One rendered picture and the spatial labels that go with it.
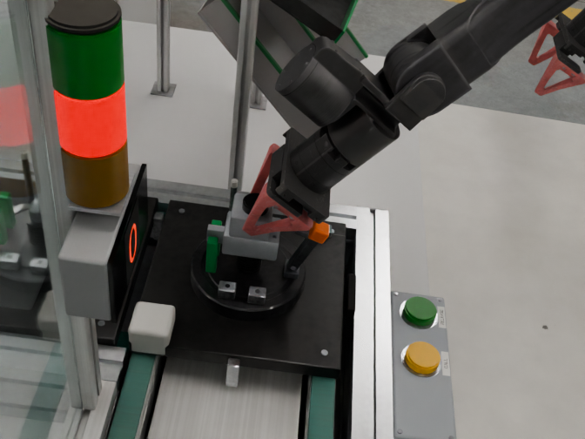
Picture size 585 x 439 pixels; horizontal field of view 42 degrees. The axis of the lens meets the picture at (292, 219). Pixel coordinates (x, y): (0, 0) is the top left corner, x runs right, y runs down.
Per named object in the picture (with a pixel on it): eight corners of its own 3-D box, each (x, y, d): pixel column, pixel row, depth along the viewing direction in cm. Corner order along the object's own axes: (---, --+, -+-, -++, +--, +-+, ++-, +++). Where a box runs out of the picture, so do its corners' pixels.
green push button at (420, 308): (432, 307, 96) (436, 297, 95) (433, 333, 94) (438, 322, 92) (400, 303, 96) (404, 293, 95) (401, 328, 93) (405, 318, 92)
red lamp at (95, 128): (133, 121, 59) (131, 67, 55) (117, 162, 55) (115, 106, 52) (69, 112, 59) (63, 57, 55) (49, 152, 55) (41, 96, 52)
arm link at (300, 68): (454, 93, 72) (433, 61, 79) (370, 11, 67) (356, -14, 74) (363, 178, 76) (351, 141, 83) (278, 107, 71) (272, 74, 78)
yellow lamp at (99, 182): (135, 171, 62) (133, 123, 59) (121, 212, 59) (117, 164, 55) (74, 163, 62) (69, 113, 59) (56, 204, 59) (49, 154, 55)
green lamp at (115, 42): (131, 65, 55) (129, 3, 52) (115, 105, 52) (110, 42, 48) (63, 56, 55) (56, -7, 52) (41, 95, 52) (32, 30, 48)
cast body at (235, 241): (279, 235, 92) (285, 192, 87) (276, 261, 89) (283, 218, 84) (209, 226, 92) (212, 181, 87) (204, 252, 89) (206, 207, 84)
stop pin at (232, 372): (238, 379, 89) (240, 358, 86) (237, 388, 88) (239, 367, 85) (226, 377, 89) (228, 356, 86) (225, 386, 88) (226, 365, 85)
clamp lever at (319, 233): (299, 262, 93) (330, 224, 89) (299, 274, 92) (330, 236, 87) (273, 252, 92) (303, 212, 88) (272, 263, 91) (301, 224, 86)
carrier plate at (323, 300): (344, 233, 105) (346, 222, 103) (338, 380, 87) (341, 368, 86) (169, 210, 104) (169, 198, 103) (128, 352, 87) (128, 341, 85)
